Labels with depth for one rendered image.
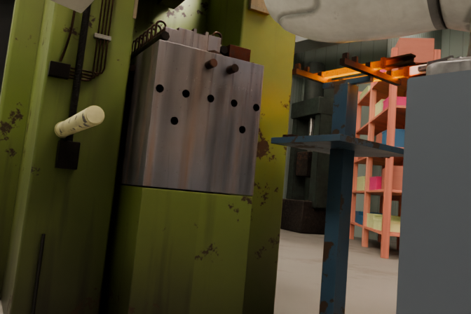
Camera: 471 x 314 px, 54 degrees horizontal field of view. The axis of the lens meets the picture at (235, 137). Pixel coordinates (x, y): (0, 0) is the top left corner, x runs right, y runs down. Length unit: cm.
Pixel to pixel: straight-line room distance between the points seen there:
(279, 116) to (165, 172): 63
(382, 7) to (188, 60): 100
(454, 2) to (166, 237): 109
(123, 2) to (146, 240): 79
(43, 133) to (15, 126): 45
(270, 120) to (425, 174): 140
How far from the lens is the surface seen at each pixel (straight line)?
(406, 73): 167
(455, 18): 54
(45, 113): 152
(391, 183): 457
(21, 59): 199
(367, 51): 737
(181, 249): 143
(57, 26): 158
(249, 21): 185
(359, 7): 54
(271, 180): 181
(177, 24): 209
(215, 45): 158
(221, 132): 147
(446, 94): 45
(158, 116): 139
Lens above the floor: 48
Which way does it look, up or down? 7 degrees up
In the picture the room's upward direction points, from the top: 5 degrees clockwise
